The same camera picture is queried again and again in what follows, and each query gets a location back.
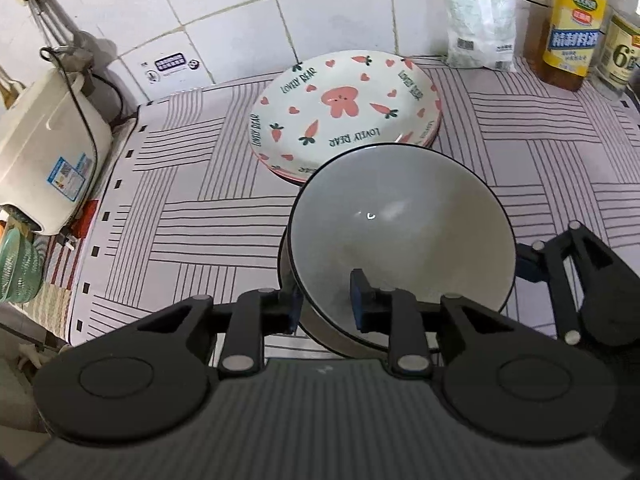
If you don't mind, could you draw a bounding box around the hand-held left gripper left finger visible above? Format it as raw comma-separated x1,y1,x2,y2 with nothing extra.
135,287,305,378

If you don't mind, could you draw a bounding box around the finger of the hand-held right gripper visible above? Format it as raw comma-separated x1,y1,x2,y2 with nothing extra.
515,220,618,345

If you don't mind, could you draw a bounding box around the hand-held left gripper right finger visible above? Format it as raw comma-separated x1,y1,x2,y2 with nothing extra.
350,268,516,378

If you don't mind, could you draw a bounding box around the white bowl with black rim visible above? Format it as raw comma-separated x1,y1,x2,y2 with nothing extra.
277,225,442,359
288,142,516,317

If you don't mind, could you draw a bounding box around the pink rimmed plate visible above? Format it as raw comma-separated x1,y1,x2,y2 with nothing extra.
252,85,445,187

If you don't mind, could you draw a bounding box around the white rabbit print plate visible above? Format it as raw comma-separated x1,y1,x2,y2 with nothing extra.
248,50,443,173

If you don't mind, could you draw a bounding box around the striped table mat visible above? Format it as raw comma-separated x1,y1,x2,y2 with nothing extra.
67,55,640,361

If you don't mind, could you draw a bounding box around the clear glass bottle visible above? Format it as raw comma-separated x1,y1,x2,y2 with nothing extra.
594,0,640,97

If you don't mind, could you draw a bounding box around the yellow label oil bottle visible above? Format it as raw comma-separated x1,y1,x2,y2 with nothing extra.
536,0,609,92

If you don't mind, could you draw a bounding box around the green plastic colander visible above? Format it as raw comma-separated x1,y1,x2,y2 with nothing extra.
0,229,45,304

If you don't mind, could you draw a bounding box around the white salt bag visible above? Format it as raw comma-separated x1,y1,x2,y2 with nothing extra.
442,0,519,72

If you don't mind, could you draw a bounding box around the white rice cooker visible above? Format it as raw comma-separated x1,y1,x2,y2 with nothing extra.
0,67,114,236

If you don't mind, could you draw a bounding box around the hanging metal utensil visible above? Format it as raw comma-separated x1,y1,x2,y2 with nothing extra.
0,0,97,67

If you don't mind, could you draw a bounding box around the wall sticker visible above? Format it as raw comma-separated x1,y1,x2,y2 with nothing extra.
139,52,202,86

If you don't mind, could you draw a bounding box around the black rice cooker cable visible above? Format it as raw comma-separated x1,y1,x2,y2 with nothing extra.
39,45,126,128

